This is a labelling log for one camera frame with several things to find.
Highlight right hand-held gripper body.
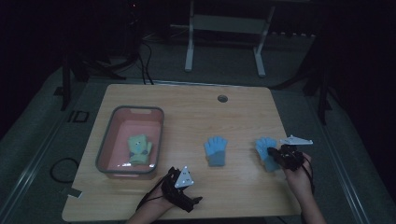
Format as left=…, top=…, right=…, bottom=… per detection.
left=277, top=133, right=315, bottom=173

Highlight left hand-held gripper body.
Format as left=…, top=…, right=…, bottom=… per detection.
left=160, top=165, right=196, bottom=213

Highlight blue glove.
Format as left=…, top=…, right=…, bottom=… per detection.
left=203, top=135, right=229, bottom=168
left=254, top=136, right=282, bottom=173

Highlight green mitten with face print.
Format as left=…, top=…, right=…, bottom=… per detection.
left=127, top=133, right=154, bottom=166

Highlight pink basket with grey rim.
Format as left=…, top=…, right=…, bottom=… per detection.
left=94, top=105, right=165, bottom=181

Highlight person's left hand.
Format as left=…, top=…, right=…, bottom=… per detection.
left=146, top=186, right=180, bottom=217

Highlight person's right hand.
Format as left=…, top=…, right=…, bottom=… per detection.
left=283, top=151, right=314, bottom=198

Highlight black metal stand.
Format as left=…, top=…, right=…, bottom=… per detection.
left=270, top=31, right=334, bottom=126
left=53, top=50, right=127, bottom=112

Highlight grey floor tag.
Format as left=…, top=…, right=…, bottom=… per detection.
left=60, top=186, right=84, bottom=200

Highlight right hand-held gripper cable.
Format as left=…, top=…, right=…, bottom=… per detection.
left=299, top=154, right=316, bottom=195

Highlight hand-held gripper cable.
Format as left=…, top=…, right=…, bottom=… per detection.
left=135, top=174, right=172, bottom=213
left=299, top=154, right=316, bottom=195

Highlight left hand-held gripper cable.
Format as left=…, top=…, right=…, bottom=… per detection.
left=135, top=174, right=172, bottom=213

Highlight black floor cables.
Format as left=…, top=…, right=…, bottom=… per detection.
left=135, top=38, right=156, bottom=86

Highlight black looped floor cable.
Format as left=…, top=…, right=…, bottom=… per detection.
left=49, top=157, right=80, bottom=184

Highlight white desk frame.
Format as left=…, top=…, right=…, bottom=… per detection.
left=184, top=0, right=276, bottom=78

